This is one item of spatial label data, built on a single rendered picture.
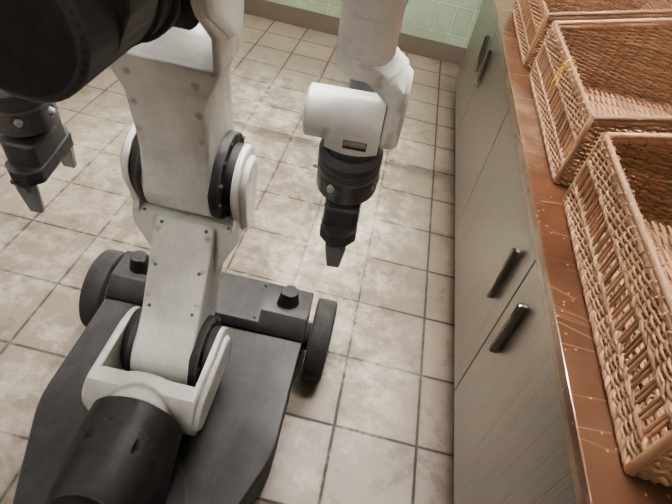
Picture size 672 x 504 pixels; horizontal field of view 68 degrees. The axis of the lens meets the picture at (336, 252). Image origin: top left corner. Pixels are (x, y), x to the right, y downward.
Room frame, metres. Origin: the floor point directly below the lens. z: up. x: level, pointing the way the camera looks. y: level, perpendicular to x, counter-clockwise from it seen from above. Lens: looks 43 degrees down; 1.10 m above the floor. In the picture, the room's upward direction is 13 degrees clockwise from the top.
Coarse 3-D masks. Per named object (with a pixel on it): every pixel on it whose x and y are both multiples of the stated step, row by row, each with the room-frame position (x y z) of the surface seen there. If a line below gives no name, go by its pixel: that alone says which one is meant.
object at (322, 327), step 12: (324, 300) 0.80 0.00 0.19; (324, 312) 0.76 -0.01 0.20; (336, 312) 0.78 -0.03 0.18; (312, 324) 0.72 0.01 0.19; (324, 324) 0.73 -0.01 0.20; (312, 336) 0.70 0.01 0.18; (324, 336) 0.70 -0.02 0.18; (312, 348) 0.68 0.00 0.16; (324, 348) 0.68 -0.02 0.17; (312, 360) 0.66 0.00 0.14; (324, 360) 0.67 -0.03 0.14; (312, 372) 0.65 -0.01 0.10
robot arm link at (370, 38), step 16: (352, 0) 0.51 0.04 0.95; (368, 0) 0.51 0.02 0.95; (384, 0) 0.51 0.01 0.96; (400, 0) 0.52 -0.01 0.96; (352, 16) 0.52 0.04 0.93; (368, 16) 0.51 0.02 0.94; (384, 16) 0.52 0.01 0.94; (400, 16) 0.53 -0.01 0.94; (352, 32) 0.52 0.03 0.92; (368, 32) 0.52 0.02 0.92; (384, 32) 0.52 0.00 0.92; (352, 48) 0.53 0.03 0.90; (368, 48) 0.52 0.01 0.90; (384, 48) 0.53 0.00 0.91
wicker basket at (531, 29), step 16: (528, 0) 1.82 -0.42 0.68; (544, 0) 1.63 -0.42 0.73; (560, 0) 2.03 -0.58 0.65; (576, 0) 2.03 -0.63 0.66; (592, 0) 2.03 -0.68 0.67; (608, 0) 2.02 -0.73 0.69; (624, 0) 2.02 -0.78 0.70; (640, 0) 2.02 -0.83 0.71; (656, 0) 1.95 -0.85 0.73; (528, 16) 1.72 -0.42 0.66; (544, 16) 1.50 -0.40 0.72; (560, 16) 1.50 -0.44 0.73; (576, 16) 1.50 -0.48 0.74; (592, 16) 1.49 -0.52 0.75; (608, 16) 1.49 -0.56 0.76; (624, 16) 1.49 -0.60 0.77; (640, 16) 1.49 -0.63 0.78; (656, 16) 1.49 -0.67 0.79; (528, 32) 1.63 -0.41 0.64; (544, 32) 1.50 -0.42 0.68; (576, 32) 1.50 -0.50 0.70; (640, 32) 1.49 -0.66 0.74; (528, 48) 1.53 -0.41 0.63; (592, 48) 1.49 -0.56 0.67; (608, 48) 1.49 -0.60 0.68; (528, 64) 1.50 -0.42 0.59
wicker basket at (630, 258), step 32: (608, 160) 0.77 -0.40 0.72; (576, 192) 0.81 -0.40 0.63; (608, 192) 0.71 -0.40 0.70; (640, 192) 0.84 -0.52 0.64; (576, 224) 0.75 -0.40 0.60; (608, 224) 0.66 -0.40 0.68; (640, 224) 0.59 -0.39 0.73; (576, 256) 0.67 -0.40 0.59; (608, 256) 0.69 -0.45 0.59; (640, 256) 0.55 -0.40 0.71; (608, 288) 0.55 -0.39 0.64; (640, 288) 0.50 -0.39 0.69; (608, 320) 0.50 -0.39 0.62; (640, 320) 0.46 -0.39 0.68; (608, 352) 0.47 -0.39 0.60; (640, 352) 0.42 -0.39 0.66; (608, 384) 0.42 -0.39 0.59; (640, 384) 0.43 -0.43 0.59; (640, 416) 0.35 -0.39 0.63; (640, 448) 0.32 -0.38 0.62
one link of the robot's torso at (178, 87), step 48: (192, 0) 0.48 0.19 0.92; (240, 0) 0.59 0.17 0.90; (144, 48) 0.56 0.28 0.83; (192, 48) 0.57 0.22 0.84; (144, 96) 0.56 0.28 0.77; (192, 96) 0.56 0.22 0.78; (144, 144) 0.58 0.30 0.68; (192, 144) 0.57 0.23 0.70; (240, 144) 0.66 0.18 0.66; (144, 192) 0.58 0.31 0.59; (192, 192) 0.57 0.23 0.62
